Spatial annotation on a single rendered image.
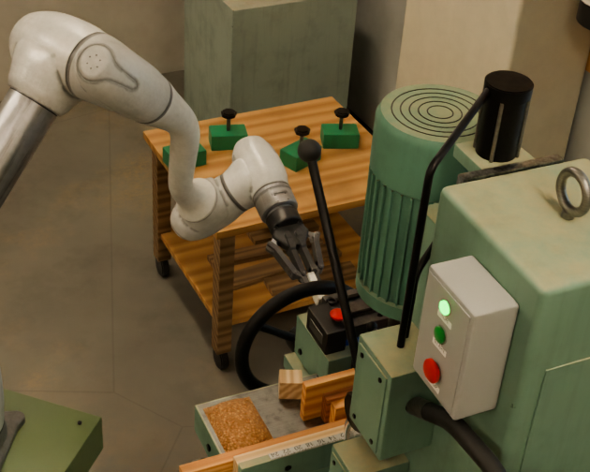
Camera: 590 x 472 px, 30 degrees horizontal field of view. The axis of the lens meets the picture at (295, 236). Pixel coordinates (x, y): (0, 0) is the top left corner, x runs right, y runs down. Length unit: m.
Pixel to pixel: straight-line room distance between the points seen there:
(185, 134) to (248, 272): 1.19
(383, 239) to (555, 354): 0.39
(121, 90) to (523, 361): 1.00
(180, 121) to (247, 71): 1.73
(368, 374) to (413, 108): 0.37
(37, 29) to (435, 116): 0.89
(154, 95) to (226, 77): 1.85
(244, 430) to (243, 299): 1.46
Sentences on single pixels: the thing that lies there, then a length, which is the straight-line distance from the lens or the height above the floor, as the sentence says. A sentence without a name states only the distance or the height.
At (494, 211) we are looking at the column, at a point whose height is 1.52.
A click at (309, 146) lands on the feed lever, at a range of 1.58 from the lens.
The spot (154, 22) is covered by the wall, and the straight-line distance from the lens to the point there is 4.73.
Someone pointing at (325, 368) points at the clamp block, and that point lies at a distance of 1.92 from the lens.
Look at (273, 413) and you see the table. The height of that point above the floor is 0.90.
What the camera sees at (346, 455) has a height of 1.08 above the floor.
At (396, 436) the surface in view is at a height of 1.19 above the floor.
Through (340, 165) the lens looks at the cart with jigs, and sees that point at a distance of 3.24.
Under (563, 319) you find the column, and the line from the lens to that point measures 1.24.
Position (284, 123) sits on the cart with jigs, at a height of 0.53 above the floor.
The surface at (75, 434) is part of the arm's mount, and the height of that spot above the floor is 0.69.
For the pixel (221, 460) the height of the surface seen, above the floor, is 0.94.
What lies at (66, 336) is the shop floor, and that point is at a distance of 3.42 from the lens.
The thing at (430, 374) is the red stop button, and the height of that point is 1.36.
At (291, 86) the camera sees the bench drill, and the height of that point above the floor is 0.38.
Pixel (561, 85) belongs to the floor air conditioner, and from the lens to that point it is 3.19.
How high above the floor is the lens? 2.23
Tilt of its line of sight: 35 degrees down
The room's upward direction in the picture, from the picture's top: 4 degrees clockwise
